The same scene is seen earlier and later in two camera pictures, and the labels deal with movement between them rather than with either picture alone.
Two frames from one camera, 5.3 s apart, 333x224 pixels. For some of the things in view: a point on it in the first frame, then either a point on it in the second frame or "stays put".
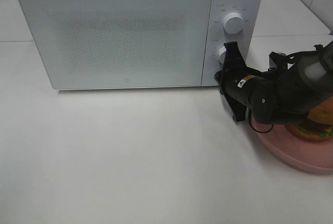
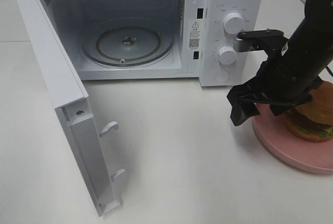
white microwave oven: [100, 32] stays put
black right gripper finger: [219, 75] to [278, 109]
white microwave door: [120, 37] to [70, 99]
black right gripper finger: [234, 59] to [243, 98]
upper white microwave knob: [233, 23] stays put
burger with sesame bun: [318, 126] stays put
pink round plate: [313, 156] stays put
